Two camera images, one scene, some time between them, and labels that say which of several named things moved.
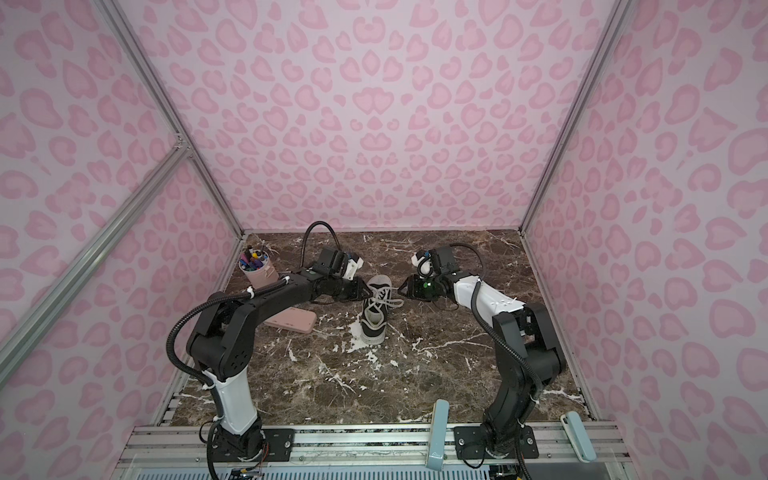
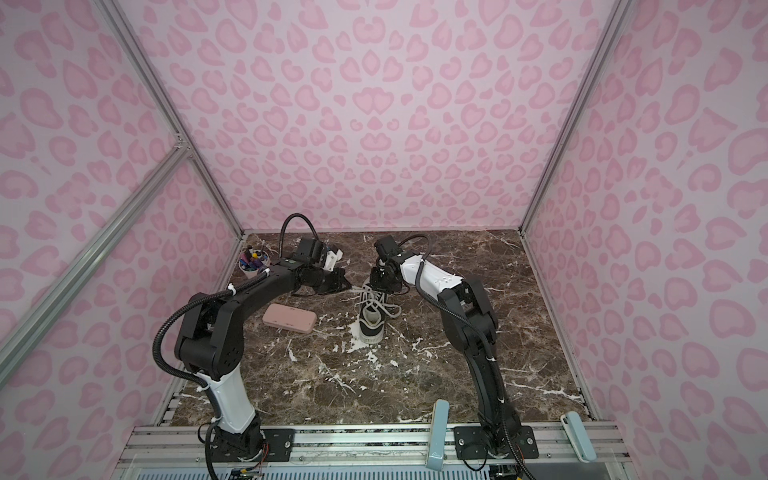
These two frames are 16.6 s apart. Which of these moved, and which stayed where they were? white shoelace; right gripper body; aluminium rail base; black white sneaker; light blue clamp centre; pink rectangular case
Moved: right gripper body; white shoelace
Stayed: light blue clamp centre; aluminium rail base; pink rectangular case; black white sneaker
